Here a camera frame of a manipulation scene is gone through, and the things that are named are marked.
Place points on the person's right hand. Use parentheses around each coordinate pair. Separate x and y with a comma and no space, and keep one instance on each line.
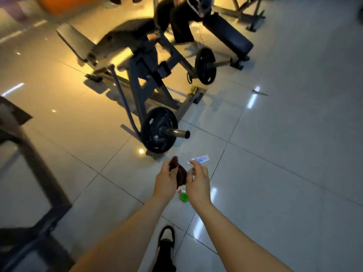
(199,186)

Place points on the person's left hand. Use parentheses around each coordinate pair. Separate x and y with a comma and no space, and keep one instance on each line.
(164,184)

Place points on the person's left thumb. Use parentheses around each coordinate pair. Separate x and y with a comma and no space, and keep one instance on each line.
(174,173)

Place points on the person's right thumb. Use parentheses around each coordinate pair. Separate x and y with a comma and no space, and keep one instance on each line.
(189,179)

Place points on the dark brown cloth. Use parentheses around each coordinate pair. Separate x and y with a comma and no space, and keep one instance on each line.
(181,175)

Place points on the person's right forearm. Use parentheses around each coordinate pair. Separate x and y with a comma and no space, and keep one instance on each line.
(235,240)

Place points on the person's left forearm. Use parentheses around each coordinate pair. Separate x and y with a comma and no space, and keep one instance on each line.
(127,237)

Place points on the small green bottle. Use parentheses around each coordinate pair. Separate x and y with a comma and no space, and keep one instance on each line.
(184,197)

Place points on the white tube with blue label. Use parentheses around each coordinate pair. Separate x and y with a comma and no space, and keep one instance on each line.
(200,159)

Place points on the black weight plate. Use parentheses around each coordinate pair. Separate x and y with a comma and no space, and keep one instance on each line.
(154,130)
(205,65)

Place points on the black and white shoe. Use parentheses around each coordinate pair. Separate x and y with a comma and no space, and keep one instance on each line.
(166,234)

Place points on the person's black trouser leg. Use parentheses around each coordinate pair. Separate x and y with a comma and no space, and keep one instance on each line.
(164,259)

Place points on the yellow tag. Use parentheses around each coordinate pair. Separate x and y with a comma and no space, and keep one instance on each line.
(193,89)

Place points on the dark grey plate-loaded gym machine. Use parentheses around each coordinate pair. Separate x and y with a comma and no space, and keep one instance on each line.
(141,67)

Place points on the black padded bench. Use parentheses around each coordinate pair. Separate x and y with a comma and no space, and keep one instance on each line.
(228,33)

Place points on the orange padded object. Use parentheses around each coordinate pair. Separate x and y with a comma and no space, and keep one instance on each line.
(62,4)

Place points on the dark metal rack frame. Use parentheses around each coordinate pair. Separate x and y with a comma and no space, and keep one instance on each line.
(34,181)

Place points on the dark metal equipment frame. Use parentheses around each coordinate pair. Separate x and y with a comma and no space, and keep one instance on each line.
(241,11)

